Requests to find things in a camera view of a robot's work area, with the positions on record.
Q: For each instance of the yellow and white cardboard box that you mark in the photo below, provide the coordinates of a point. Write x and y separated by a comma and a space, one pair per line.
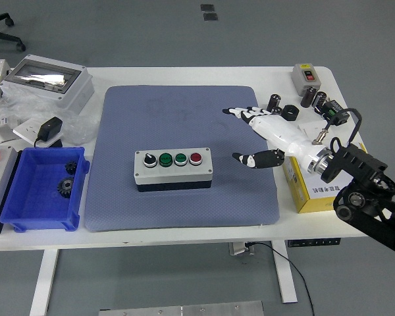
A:
299, 191

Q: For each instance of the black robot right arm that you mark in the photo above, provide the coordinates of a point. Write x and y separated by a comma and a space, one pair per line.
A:
358, 164

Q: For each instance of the blue plastic bin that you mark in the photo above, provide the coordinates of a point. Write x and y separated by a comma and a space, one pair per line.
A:
33, 197

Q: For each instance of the grey push-button switch box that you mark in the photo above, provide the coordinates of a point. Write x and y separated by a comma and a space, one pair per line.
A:
299, 80

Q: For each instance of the black terminal module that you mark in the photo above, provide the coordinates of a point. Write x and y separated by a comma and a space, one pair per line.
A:
335, 110

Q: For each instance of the black hexagonal nut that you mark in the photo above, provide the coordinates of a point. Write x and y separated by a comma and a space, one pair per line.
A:
290, 113

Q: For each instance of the white wall switch plate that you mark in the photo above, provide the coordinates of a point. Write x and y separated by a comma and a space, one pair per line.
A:
309, 126

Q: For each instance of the black power adapter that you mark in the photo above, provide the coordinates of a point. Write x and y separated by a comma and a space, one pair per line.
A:
51, 128

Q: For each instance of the grey emergency stop control box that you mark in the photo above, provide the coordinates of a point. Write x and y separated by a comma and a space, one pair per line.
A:
3, 184

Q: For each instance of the black table control panel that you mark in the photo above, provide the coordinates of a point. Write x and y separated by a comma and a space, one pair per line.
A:
312, 242

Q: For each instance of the small black gear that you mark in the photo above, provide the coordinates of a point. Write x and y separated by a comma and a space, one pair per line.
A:
71, 168

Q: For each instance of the blue-grey table mat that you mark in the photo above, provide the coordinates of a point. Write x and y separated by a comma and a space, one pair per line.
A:
135, 115

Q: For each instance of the white wall socket plate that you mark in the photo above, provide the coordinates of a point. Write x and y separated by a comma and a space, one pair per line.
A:
26, 129

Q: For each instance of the grey under-table bracket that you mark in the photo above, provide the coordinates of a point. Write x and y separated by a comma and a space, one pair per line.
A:
238, 248

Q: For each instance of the black office chair base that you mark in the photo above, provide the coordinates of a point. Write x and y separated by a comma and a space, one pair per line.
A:
3, 35

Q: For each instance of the grey four-button control box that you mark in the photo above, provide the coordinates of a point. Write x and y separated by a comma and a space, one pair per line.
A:
171, 174

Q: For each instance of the white table leg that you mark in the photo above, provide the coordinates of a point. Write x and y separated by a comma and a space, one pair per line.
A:
43, 283
286, 279

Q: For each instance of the clear plastic bag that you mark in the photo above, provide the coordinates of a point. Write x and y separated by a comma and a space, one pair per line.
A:
82, 128

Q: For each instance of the grey enclosure with clear lid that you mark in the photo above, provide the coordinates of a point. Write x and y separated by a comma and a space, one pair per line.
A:
75, 95

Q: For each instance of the grey metal plate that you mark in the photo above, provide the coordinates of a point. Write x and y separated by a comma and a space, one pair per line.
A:
184, 310

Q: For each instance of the large black gear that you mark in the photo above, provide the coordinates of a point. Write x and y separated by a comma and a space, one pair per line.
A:
66, 187

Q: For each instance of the dark floor socket cover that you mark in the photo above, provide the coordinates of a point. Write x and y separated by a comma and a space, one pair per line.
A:
207, 7
210, 16

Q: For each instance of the black cylindrical capacitor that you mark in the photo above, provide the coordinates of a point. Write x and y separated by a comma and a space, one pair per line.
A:
308, 97
319, 101
274, 101
277, 109

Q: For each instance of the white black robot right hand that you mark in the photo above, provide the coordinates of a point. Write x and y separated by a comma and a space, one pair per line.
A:
283, 133

